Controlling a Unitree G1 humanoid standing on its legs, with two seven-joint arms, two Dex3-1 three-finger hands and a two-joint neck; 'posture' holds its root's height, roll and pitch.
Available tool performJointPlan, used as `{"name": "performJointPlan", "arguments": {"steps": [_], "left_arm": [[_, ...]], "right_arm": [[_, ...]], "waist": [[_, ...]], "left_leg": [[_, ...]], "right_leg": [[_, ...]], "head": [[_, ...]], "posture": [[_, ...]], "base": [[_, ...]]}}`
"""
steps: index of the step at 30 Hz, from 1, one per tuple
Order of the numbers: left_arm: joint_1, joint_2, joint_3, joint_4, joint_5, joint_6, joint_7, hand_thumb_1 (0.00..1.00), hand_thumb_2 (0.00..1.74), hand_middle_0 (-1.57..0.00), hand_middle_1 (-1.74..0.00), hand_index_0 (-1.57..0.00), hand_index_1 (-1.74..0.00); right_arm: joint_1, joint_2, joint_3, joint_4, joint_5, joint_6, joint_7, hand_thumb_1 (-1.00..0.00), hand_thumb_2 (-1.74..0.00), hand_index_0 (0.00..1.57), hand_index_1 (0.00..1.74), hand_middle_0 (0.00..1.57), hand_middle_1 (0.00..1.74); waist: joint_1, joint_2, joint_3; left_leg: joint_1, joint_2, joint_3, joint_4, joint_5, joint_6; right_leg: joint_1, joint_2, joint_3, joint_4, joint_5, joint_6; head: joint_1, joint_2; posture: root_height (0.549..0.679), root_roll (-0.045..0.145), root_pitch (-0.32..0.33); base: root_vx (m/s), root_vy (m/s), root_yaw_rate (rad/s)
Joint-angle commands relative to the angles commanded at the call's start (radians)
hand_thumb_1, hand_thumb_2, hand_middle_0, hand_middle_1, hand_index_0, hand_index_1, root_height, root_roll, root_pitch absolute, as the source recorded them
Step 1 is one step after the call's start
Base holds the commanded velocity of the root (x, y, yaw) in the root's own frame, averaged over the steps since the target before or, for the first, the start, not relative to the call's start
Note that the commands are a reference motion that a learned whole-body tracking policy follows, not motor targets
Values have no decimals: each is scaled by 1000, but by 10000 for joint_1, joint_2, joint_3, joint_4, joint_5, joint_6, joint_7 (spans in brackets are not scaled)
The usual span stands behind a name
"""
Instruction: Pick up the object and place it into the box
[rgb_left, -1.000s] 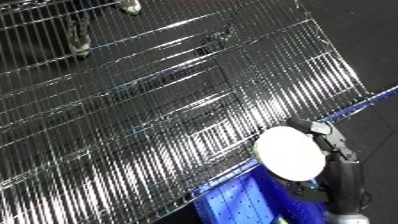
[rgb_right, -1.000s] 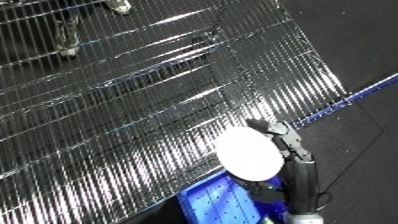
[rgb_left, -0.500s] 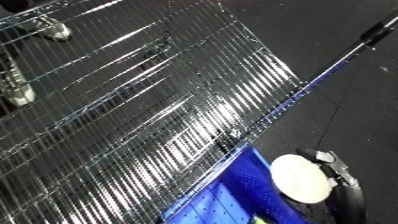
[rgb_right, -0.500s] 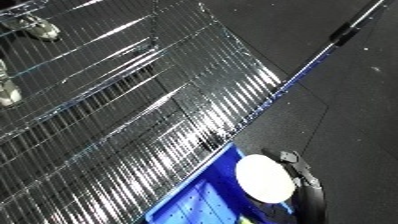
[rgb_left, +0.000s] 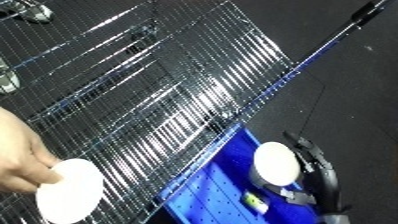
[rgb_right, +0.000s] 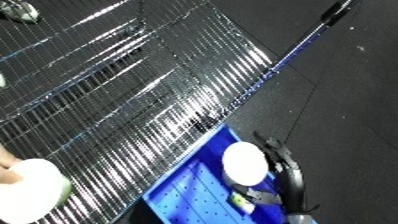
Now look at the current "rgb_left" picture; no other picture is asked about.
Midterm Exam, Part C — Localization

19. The person's hand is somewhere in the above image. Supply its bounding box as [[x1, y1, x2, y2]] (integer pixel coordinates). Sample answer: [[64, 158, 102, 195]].
[[0, 107, 64, 194]]

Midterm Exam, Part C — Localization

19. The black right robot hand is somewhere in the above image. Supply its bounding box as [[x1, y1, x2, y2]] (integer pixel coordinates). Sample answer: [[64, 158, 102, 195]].
[[246, 130, 354, 216]]

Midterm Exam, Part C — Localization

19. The white paper cup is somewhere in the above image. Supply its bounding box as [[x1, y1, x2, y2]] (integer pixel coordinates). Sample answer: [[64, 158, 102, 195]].
[[248, 141, 304, 188], [33, 157, 107, 224]]

